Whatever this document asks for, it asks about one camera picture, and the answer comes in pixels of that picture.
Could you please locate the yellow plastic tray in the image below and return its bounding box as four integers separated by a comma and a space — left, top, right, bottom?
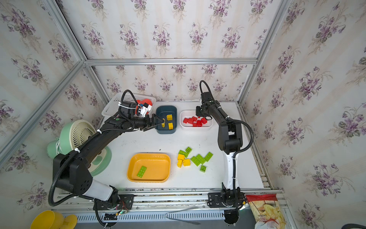
127, 153, 171, 183

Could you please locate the green desk fan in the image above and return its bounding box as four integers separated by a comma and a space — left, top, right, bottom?
47, 119, 112, 177

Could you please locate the green lego plate long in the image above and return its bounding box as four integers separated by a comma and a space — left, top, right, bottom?
190, 156, 201, 167

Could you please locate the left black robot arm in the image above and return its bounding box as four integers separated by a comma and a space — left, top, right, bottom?
48, 90, 165, 209

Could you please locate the red toy in basket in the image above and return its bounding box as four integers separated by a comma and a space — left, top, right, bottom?
137, 99, 153, 107

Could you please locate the dark blue plastic tray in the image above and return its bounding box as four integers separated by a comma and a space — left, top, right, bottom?
155, 106, 178, 135

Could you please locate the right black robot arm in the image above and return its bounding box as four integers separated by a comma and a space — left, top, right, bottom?
195, 80, 254, 225

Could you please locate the white plastic tray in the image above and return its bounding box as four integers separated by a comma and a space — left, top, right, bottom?
180, 110, 213, 131

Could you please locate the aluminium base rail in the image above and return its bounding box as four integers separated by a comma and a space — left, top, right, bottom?
71, 187, 287, 224

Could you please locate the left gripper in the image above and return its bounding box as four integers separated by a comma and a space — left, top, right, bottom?
128, 114, 164, 131

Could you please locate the snack bag red top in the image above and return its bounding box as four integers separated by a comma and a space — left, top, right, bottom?
246, 194, 287, 229

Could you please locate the white perforated basket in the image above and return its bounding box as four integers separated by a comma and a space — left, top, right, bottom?
102, 92, 157, 117

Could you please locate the green lego brick small square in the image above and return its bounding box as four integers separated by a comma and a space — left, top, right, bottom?
185, 147, 192, 153

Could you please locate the small green lego brick bottom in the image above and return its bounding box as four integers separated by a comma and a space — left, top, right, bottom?
200, 165, 206, 173

